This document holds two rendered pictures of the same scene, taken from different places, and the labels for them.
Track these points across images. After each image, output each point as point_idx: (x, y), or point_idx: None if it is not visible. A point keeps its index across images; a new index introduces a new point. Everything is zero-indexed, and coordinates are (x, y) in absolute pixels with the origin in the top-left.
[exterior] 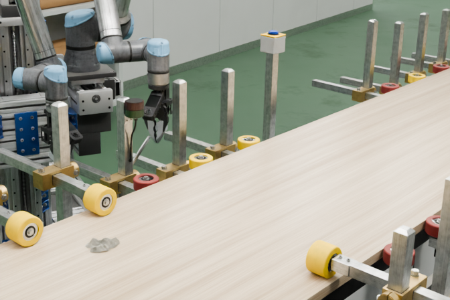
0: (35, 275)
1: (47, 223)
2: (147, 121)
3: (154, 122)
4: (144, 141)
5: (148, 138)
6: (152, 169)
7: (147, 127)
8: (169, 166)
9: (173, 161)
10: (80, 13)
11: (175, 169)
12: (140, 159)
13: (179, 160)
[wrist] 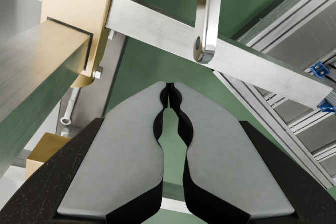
0: None
1: (328, 82)
2: (274, 179)
3: (192, 184)
4: None
5: (198, 33)
6: (172, 14)
7: (248, 130)
8: None
9: (78, 35)
10: None
11: None
12: (230, 46)
13: (38, 25)
